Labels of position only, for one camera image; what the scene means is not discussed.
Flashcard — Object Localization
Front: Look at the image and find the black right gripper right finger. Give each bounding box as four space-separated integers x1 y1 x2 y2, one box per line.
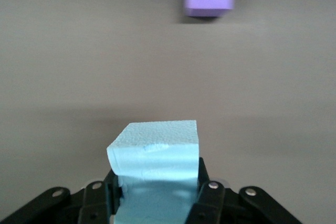
185 156 303 224

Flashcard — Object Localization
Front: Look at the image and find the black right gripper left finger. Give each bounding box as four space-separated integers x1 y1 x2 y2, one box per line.
0 168 124 224

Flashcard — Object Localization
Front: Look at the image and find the light blue foam block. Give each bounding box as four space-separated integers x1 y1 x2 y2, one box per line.
106 119 201 224

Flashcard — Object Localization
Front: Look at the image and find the dark grey table cover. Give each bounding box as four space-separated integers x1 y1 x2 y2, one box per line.
0 0 336 224

